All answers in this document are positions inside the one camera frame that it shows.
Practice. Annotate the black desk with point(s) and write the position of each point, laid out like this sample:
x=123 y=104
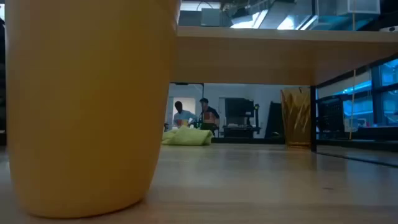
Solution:
x=241 y=132

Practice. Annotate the black computer monitor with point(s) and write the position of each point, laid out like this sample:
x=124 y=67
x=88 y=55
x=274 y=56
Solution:
x=239 y=107

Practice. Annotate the grey ventilation duct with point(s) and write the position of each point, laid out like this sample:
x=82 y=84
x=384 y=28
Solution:
x=280 y=14

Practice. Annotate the yellow plastic cup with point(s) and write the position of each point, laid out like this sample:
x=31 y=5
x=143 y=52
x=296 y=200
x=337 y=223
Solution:
x=87 y=109

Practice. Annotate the black metal shelf base bar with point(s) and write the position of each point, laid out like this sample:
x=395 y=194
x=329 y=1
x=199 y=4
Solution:
x=357 y=158

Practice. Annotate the wooden shelf board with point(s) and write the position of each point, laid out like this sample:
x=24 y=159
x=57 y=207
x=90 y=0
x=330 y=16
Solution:
x=248 y=59

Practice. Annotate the black pegboard panel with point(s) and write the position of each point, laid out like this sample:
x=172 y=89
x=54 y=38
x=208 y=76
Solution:
x=331 y=118

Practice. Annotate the amber faceted glass tumbler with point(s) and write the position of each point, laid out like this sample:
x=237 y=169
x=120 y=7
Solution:
x=295 y=118

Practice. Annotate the green microfibre cloth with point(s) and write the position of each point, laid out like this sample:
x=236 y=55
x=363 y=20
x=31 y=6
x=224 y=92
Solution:
x=186 y=137

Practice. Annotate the black metal shelf leg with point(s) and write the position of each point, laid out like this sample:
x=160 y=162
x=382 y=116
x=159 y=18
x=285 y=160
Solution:
x=313 y=124

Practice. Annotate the black frame stand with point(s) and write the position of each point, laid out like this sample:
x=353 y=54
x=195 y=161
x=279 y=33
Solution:
x=182 y=83

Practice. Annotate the black leaning panel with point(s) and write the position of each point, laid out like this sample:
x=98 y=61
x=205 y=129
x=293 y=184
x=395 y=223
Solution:
x=275 y=121

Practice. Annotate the person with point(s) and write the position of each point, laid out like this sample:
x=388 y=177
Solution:
x=183 y=116
x=209 y=118

